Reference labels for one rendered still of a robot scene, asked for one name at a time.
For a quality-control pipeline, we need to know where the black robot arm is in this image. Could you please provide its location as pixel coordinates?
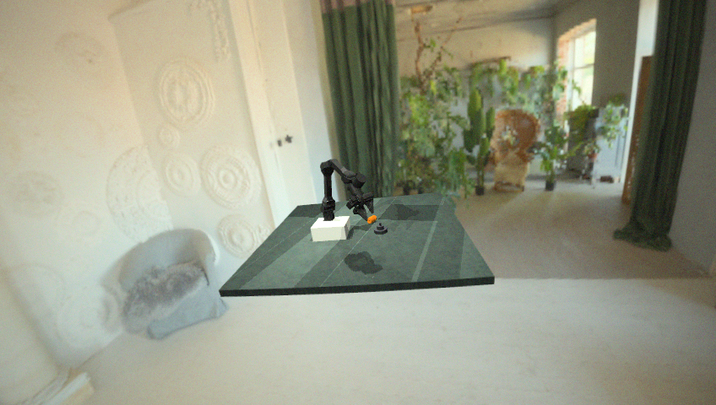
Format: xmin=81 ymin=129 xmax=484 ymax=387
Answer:
xmin=320 ymin=159 xmax=366 ymax=221

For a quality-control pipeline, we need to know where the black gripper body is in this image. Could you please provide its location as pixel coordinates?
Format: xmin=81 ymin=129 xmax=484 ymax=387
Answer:
xmin=352 ymin=190 xmax=374 ymax=214

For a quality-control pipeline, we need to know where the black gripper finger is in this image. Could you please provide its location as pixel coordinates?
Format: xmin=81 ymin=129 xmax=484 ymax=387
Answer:
xmin=355 ymin=209 xmax=368 ymax=221
xmin=363 ymin=198 xmax=374 ymax=213

